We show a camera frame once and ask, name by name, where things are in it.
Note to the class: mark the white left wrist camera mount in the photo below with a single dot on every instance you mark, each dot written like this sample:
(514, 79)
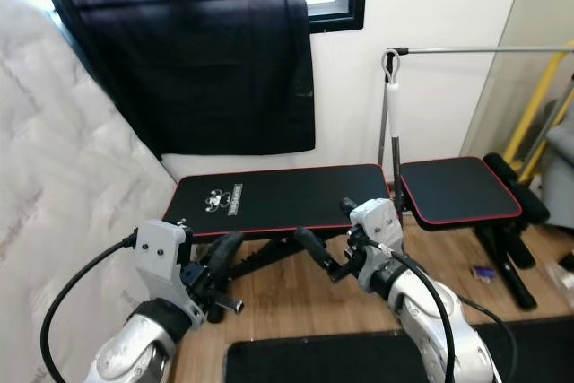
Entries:
(161, 253)

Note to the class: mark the yellow tubular exercise frame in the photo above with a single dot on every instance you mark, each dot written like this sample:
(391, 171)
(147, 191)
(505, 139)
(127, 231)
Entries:
(538, 100)

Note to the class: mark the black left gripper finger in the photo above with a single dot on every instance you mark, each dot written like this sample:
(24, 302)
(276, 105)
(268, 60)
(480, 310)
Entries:
(230, 256)
(217, 250)

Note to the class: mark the small blue packet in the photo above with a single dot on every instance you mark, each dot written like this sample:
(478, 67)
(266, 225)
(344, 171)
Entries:
(480, 270)

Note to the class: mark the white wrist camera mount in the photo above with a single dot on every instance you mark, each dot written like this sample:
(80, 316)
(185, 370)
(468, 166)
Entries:
(378, 217)
(161, 253)

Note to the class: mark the black foam bench roller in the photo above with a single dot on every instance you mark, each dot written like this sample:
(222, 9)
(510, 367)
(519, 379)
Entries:
(516, 187)

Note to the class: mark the black curtain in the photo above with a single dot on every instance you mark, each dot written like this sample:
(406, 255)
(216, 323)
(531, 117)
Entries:
(188, 60)

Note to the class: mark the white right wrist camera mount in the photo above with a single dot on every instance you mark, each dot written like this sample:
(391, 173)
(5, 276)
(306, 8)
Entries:
(378, 217)

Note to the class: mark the black floor mat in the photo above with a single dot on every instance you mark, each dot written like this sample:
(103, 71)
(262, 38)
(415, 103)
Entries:
(314, 361)

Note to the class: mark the short black bench seat pad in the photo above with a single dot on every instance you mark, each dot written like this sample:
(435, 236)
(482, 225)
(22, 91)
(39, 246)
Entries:
(457, 190)

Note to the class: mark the long black bench backrest pad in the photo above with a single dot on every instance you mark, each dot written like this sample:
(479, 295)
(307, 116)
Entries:
(287, 196)

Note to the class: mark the grey upright metal post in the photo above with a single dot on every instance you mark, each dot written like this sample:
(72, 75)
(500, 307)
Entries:
(383, 132)

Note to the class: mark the grey rolled mat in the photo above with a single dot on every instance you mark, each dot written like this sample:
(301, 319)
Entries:
(560, 168)

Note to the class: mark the white quilted mattress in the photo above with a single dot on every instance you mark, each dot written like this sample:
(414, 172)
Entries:
(72, 204)

